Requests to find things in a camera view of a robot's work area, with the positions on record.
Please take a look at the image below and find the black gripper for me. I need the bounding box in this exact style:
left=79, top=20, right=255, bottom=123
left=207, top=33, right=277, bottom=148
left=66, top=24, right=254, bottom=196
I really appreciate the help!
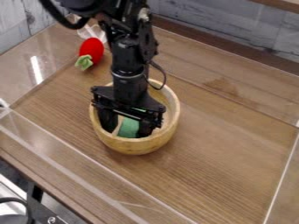
left=91, top=71, right=166, bottom=137

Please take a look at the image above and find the green rectangular block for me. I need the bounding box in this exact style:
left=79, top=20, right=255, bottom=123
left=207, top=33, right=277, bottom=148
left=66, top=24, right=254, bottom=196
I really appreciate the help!
left=116, top=114, right=140, bottom=138

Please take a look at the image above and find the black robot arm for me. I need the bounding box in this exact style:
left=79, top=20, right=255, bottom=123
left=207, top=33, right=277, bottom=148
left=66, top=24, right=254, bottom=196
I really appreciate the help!
left=39, top=0, right=166, bottom=137

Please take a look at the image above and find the brown wooden bowl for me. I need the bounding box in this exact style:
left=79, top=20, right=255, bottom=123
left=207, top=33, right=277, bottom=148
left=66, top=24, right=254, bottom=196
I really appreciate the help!
left=88, top=79, right=182, bottom=155

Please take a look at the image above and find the red plush radish toy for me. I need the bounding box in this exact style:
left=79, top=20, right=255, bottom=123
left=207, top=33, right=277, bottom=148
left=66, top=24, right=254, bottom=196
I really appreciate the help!
left=75, top=38, right=104, bottom=71

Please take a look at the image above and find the clear acrylic tray wall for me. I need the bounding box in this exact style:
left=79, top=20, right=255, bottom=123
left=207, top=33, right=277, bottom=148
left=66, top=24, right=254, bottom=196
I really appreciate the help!
left=0, top=105, right=197, bottom=224

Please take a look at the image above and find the clear acrylic corner bracket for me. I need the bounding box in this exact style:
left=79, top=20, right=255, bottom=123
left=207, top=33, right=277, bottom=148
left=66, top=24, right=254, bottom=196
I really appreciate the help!
left=78, top=24, right=108, bottom=43

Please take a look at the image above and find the black table leg bracket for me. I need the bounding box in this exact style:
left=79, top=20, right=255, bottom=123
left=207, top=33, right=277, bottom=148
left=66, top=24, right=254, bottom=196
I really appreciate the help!
left=27, top=182, right=78, bottom=224

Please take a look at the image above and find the black cable loop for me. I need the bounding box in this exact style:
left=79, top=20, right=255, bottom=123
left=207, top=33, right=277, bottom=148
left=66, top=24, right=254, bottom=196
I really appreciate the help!
left=0, top=198, right=40, bottom=224

